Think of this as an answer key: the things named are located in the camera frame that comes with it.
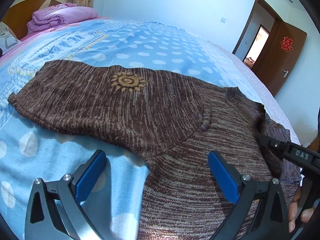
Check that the brown wooden door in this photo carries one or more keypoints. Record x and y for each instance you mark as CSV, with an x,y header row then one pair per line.
x,y
259,46

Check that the blue pink patterned bedsheet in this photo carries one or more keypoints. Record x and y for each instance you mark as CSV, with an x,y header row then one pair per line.
x,y
29,152

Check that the folded purple quilt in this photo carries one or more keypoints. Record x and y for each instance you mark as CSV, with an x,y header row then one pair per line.
x,y
61,14

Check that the right hand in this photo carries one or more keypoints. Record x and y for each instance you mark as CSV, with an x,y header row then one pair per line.
x,y
293,211

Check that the brown knitted sweater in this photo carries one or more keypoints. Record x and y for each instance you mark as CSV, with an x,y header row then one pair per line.
x,y
173,122

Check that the patterned white pillow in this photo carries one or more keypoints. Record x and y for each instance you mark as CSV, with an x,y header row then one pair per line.
x,y
8,40

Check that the silver door handle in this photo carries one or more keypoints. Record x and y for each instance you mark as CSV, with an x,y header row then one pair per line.
x,y
285,73

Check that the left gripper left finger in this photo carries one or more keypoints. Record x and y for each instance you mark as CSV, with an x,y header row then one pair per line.
x,y
54,210

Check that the red double happiness decal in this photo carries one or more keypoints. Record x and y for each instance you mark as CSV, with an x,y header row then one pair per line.
x,y
286,44

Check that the cream wooden headboard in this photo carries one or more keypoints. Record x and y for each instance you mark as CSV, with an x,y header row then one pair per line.
x,y
20,13

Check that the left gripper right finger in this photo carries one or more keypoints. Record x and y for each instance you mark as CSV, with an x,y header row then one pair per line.
x,y
270,220

